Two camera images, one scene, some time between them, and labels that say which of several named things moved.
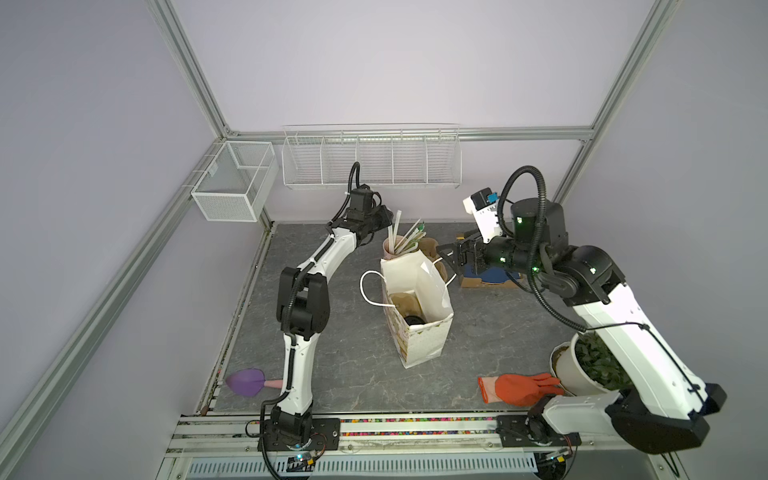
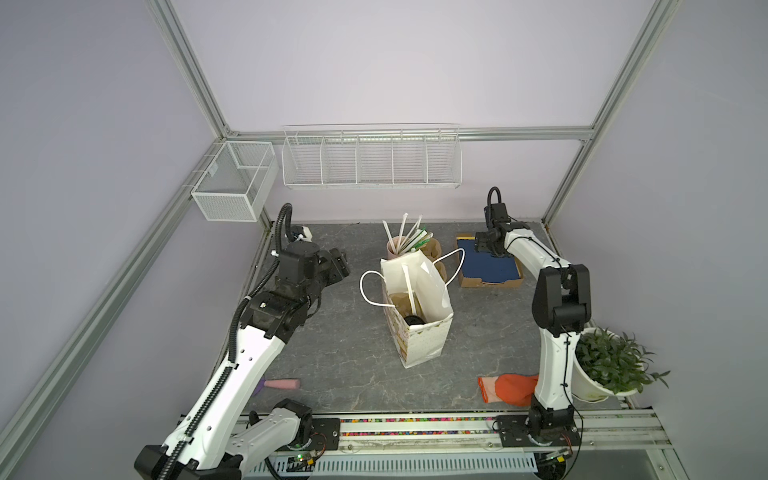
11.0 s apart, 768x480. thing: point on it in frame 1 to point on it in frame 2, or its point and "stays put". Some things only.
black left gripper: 387,219 to 336,265
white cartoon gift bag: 417,305 stays put
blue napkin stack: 490,275 stays put
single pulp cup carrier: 407,304 stays put
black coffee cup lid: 413,320 stays put
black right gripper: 476,246 to 480,242
